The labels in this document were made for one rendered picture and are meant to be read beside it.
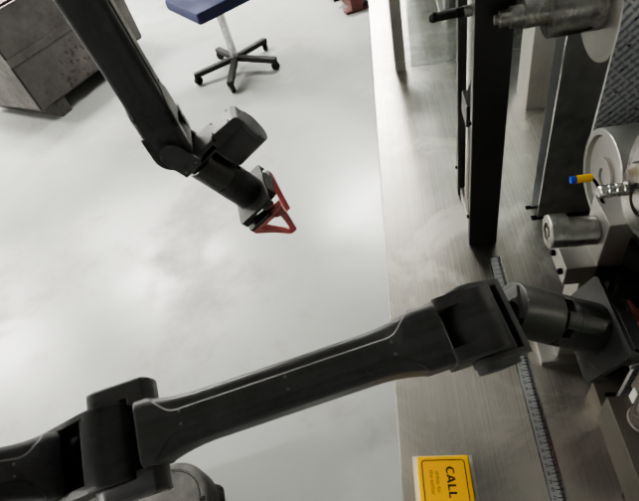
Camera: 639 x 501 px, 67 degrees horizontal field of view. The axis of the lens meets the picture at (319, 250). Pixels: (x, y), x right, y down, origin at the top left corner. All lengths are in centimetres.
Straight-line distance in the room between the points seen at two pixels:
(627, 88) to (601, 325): 29
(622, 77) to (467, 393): 47
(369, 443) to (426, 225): 94
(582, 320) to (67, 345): 223
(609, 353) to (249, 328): 165
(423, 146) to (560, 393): 65
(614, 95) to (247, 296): 175
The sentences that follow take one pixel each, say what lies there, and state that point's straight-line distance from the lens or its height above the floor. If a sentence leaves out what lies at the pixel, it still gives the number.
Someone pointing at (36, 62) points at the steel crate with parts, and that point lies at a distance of 426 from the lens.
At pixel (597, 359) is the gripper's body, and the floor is 111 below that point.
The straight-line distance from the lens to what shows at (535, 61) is 124.
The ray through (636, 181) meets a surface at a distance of 56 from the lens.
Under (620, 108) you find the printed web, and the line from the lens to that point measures 72.
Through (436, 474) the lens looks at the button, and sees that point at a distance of 73.
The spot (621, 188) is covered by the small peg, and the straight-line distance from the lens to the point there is 57.
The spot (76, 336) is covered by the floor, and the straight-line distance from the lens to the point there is 250.
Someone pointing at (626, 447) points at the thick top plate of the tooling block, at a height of 103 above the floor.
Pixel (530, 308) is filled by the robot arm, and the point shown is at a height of 119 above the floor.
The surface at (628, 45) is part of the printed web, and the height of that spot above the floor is 131.
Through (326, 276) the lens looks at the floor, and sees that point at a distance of 213.
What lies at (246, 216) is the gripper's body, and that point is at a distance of 79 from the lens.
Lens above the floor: 162
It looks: 46 degrees down
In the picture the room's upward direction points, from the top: 18 degrees counter-clockwise
